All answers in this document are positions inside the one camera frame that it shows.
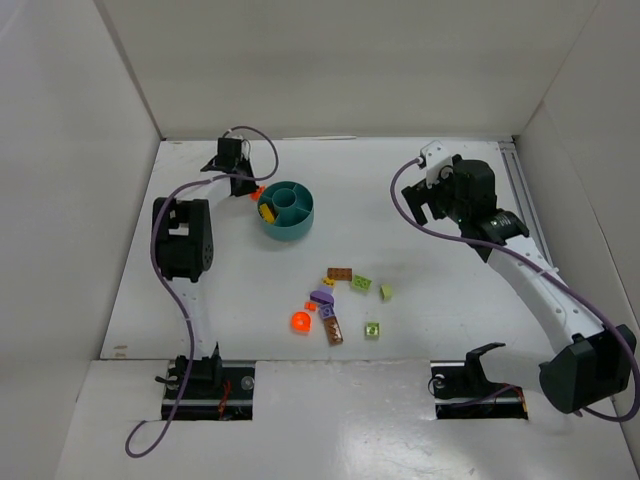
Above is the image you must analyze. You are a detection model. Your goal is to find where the orange round lego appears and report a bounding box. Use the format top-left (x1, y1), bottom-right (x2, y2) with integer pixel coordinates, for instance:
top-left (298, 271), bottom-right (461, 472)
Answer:
top-left (250, 185), bottom-right (266, 201)
top-left (290, 311), bottom-right (312, 335)

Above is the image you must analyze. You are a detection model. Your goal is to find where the brown printed lego tile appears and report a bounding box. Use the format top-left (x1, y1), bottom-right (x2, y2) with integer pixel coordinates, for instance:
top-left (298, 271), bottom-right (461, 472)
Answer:
top-left (323, 317), bottom-right (344, 346)

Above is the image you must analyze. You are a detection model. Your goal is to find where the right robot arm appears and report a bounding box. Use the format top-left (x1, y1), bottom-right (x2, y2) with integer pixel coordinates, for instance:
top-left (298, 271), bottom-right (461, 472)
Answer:
top-left (390, 155), bottom-right (639, 414)

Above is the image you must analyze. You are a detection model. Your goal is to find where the teal divided round container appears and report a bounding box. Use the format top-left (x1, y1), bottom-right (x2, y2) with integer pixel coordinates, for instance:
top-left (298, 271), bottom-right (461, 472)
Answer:
top-left (257, 181), bottom-right (314, 242)

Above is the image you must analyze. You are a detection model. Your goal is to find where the light green lego slope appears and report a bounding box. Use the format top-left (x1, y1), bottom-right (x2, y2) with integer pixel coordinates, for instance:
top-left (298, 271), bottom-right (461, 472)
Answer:
top-left (380, 284), bottom-right (393, 302)

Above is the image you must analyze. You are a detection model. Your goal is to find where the green lego brick 2x2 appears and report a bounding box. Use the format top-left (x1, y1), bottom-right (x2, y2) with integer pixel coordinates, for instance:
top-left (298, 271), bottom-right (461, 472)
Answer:
top-left (351, 274), bottom-right (373, 293)

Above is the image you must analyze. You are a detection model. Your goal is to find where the brown lego plate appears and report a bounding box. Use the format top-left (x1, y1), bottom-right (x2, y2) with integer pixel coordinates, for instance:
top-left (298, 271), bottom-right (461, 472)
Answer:
top-left (327, 267), bottom-right (353, 282)

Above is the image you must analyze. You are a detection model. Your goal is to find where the purple arch lego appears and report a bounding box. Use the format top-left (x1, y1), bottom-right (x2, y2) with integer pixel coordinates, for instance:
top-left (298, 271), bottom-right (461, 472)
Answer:
top-left (309, 285), bottom-right (335, 305)

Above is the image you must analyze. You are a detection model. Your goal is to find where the green lego brick lower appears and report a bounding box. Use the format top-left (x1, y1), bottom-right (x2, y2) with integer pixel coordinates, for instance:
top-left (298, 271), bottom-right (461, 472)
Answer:
top-left (364, 322), bottom-right (380, 340)

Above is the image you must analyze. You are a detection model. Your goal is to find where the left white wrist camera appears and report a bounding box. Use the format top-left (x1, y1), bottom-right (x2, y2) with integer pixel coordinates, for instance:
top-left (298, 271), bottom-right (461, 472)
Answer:
top-left (223, 129), bottom-right (251, 160)

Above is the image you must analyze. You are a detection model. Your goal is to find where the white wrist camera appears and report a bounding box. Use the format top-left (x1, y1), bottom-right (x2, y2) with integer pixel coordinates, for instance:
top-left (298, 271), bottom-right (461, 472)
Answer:
top-left (419, 140), bottom-right (453, 188)
top-left (223, 129), bottom-right (251, 160)

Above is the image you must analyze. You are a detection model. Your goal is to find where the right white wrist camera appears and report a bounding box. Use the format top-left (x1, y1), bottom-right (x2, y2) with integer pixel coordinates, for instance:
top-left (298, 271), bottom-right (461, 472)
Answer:
top-left (419, 140), bottom-right (453, 188)

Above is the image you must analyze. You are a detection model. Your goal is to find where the aluminium rail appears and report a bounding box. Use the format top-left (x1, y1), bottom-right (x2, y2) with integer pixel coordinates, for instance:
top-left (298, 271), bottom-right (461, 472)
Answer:
top-left (498, 141), bottom-right (574, 326)

